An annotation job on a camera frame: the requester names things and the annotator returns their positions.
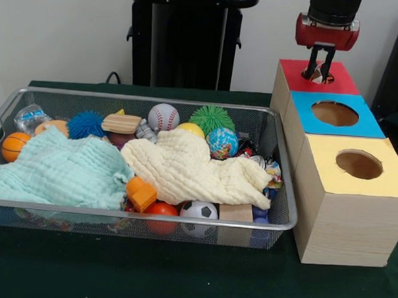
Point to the small orange basketball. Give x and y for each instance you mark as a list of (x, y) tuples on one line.
[(13, 147)]

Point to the yellow ball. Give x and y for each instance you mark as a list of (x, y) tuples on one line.
[(191, 128)]

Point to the green spiky ball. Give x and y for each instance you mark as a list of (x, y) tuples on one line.
[(211, 120)]

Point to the blue spiky ball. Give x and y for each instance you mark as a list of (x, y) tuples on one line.
[(84, 124)]

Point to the orange striped packet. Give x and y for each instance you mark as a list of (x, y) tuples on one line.
[(318, 73)]

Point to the cream muslin cloth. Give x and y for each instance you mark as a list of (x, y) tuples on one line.
[(185, 168)]

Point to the wooden box with three holes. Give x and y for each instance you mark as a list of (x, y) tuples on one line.
[(347, 221)]

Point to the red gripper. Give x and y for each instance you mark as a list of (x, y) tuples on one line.
[(326, 35)]

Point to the blue globe ball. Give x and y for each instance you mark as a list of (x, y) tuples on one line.
[(221, 143)]

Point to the black upright stand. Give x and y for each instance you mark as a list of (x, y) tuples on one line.
[(397, 65)]

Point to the white baseball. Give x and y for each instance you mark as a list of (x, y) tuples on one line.
[(163, 117)]

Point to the shallow mesh bin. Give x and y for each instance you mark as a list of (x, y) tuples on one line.
[(88, 101)]

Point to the orange plastic toy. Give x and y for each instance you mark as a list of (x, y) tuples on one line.
[(141, 192)]

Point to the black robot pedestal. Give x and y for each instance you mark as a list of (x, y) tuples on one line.
[(190, 39)]

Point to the striped wooden block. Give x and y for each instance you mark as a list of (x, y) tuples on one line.
[(121, 123)]

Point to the mint muslin cloth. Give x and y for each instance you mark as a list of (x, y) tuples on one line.
[(52, 172)]

